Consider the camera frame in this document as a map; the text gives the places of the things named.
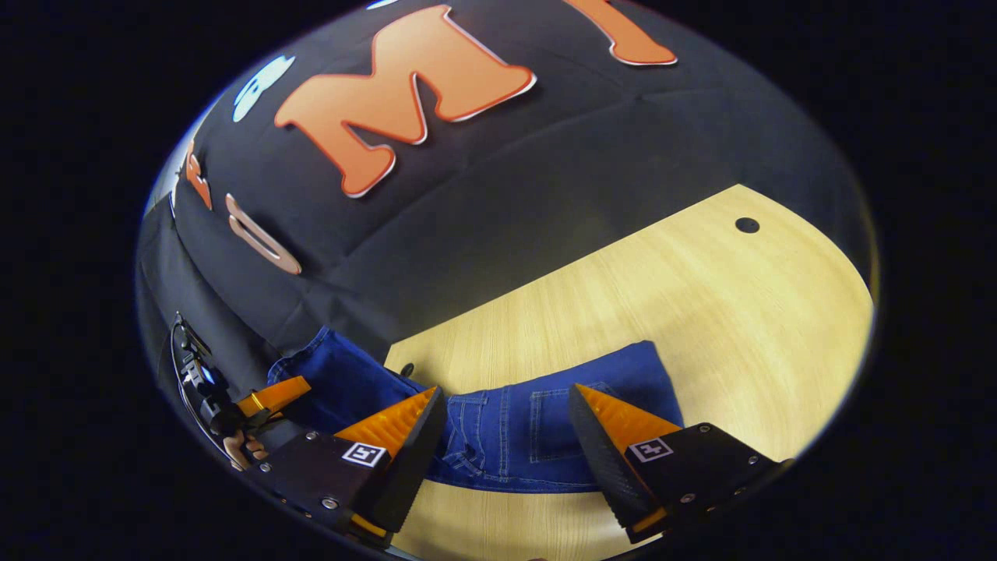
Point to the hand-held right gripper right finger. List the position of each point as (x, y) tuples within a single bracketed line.
[(604, 460)]

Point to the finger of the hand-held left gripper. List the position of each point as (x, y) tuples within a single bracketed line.
[(273, 397)]

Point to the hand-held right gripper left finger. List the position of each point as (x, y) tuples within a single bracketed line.
[(409, 460)]

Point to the blue jeans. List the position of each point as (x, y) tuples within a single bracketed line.
[(530, 428)]

